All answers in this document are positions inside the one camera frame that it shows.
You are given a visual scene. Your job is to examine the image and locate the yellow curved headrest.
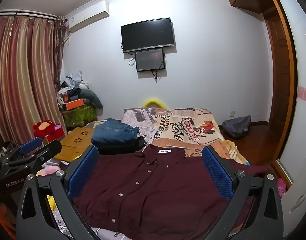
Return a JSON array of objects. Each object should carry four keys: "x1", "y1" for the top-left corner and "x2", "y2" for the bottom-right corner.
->
[{"x1": 142, "y1": 99, "x2": 169, "y2": 109}]

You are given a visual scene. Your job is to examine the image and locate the wall-mounted black television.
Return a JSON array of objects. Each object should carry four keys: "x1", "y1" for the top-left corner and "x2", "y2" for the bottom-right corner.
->
[{"x1": 121, "y1": 18, "x2": 175, "y2": 53}]

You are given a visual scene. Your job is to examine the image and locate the pile of clutter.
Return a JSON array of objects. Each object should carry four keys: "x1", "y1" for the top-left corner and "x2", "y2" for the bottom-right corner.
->
[{"x1": 57, "y1": 71, "x2": 90, "y2": 100}]

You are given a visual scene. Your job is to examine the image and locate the wooden door frame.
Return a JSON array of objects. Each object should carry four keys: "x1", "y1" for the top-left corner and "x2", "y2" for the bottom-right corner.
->
[{"x1": 261, "y1": 0, "x2": 298, "y2": 182}]

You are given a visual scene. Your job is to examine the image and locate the orange box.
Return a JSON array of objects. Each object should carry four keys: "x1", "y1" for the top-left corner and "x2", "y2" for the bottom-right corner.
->
[{"x1": 62, "y1": 99, "x2": 84, "y2": 111}]

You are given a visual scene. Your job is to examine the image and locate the striped red curtain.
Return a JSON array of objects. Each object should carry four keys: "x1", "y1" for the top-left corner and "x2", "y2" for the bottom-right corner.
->
[{"x1": 0, "y1": 15, "x2": 67, "y2": 145}]

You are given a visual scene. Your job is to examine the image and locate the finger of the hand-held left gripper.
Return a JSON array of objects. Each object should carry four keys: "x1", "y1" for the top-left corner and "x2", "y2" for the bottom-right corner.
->
[
  {"x1": 8, "y1": 139, "x2": 62, "y2": 173},
  {"x1": 2, "y1": 137, "x2": 44, "y2": 161}
]

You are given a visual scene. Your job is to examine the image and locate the red plush toy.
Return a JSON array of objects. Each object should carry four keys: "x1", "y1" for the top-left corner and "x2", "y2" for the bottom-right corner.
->
[{"x1": 33, "y1": 120, "x2": 57, "y2": 138}]

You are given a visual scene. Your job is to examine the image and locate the yellow cloth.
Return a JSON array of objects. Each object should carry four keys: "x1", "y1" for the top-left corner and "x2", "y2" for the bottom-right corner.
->
[{"x1": 45, "y1": 194, "x2": 56, "y2": 212}]

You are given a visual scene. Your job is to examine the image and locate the folded blue jeans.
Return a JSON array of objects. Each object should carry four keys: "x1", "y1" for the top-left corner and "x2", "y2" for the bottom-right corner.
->
[{"x1": 90, "y1": 118, "x2": 140, "y2": 147}]

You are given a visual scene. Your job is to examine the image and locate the maroon button shirt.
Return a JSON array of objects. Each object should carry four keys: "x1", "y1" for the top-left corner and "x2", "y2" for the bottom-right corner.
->
[{"x1": 64, "y1": 145, "x2": 275, "y2": 240}]

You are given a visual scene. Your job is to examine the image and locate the white printed bed sheet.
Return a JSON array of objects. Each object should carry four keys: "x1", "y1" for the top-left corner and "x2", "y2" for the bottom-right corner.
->
[{"x1": 52, "y1": 209, "x2": 126, "y2": 240}]

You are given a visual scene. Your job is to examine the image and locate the pink slipper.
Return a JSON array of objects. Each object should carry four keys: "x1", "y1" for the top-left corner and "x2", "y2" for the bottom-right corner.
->
[{"x1": 276, "y1": 177, "x2": 286, "y2": 198}]

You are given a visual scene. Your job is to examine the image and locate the small black monitor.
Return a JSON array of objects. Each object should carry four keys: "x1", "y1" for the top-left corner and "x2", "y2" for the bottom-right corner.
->
[{"x1": 135, "y1": 48, "x2": 166, "y2": 72}]

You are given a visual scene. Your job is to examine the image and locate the green patterned box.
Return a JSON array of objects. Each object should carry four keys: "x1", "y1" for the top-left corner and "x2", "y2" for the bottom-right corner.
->
[{"x1": 62, "y1": 104, "x2": 98, "y2": 128}]

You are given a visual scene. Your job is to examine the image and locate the white air conditioner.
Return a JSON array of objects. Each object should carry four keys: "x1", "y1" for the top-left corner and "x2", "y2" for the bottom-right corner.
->
[{"x1": 67, "y1": 1, "x2": 110, "y2": 32}]

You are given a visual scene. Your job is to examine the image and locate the folded black clothes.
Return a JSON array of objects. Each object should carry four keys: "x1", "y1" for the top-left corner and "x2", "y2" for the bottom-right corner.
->
[{"x1": 98, "y1": 135, "x2": 147, "y2": 155}]

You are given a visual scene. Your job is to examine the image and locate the flat cardboard box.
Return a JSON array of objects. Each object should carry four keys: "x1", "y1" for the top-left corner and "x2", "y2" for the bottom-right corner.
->
[{"x1": 54, "y1": 127, "x2": 95, "y2": 162}]

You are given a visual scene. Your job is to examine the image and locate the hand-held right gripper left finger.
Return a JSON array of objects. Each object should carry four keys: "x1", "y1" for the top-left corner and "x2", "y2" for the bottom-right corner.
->
[{"x1": 16, "y1": 145, "x2": 101, "y2": 240}]

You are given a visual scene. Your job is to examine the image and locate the grey backpack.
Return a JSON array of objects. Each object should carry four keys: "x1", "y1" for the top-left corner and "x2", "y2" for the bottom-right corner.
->
[{"x1": 222, "y1": 115, "x2": 252, "y2": 140}]

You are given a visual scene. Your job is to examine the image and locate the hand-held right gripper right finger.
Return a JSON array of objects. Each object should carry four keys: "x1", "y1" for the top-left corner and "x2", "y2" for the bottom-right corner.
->
[{"x1": 202, "y1": 145, "x2": 285, "y2": 240}]

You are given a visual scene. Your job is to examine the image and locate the person's left forearm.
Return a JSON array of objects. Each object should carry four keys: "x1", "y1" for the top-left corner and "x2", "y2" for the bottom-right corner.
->
[{"x1": 0, "y1": 200, "x2": 17, "y2": 240}]

